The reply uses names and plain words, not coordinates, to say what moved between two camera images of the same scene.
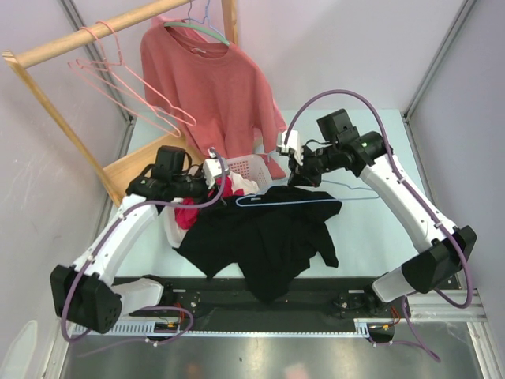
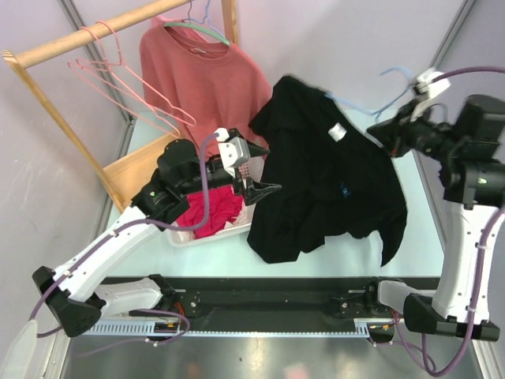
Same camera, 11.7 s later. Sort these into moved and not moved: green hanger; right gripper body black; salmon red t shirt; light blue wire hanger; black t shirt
Moved: light blue wire hanger; right gripper body black; black t shirt
Not moved: salmon red t shirt; green hanger
